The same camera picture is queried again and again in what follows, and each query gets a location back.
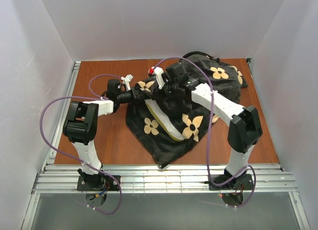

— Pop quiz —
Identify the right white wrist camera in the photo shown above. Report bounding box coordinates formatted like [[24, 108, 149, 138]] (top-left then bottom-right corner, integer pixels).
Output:
[[148, 67, 165, 89]]

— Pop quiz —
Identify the aluminium rail frame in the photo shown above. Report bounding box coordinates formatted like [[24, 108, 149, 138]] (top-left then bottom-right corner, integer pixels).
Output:
[[22, 59, 310, 230]]

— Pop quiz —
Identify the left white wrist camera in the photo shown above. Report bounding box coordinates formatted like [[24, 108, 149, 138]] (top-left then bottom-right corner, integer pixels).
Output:
[[121, 74, 134, 91]]

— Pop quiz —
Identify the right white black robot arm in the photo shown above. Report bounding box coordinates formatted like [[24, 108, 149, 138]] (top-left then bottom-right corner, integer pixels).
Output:
[[149, 64, 263, 188]]

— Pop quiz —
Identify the black floral plush pillowcase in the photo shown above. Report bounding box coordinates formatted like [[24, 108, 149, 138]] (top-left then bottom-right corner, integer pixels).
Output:
[[126, 52, 247, 168]]

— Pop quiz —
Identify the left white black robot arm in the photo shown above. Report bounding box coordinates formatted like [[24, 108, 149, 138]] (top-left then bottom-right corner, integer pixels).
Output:
[[63, 75, 146, 190]]

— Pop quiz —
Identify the white pillow with yellow edge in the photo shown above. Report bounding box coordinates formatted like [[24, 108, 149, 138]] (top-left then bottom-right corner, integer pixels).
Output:
[[145, 99, 185, 142]]

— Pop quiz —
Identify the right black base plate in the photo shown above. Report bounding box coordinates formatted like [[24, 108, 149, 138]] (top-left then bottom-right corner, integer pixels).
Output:
[[204, 174, 254, 190]]

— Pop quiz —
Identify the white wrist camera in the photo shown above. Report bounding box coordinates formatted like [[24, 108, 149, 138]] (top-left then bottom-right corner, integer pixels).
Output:
[[121, 74, 134, 91], [148, 67, 165, 89]]

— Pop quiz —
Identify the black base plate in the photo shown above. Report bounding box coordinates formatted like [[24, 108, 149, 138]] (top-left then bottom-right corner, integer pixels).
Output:
[[204, 174, 254, 190], [77, 175, 121, 191]]

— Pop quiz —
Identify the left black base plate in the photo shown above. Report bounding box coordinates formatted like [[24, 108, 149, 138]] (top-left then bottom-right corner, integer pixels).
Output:
[[77, 175, 121, 191]]

